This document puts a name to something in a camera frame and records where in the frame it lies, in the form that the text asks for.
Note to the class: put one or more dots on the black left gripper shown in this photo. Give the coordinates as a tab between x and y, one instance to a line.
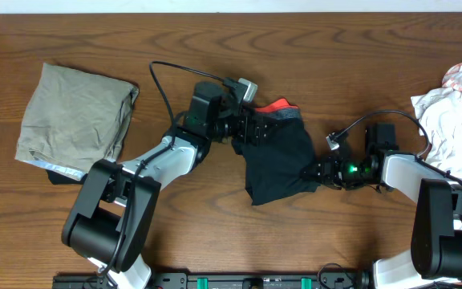
255	139

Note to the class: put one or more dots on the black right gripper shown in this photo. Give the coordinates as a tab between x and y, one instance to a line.
329	171

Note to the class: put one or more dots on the black leggings with red waistband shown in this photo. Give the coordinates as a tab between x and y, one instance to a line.
274	164

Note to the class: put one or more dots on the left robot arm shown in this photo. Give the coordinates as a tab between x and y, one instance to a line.
111	217

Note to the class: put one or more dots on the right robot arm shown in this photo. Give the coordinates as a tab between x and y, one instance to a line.
434	259

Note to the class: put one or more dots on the white crumpled garment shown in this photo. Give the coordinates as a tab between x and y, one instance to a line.
440	113

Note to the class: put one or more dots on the olive green fabric bag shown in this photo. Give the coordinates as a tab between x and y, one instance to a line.
73	120

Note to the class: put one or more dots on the black cloth under bag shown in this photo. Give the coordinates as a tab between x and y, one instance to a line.
59	179

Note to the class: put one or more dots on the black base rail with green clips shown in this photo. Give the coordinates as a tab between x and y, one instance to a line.
331	276

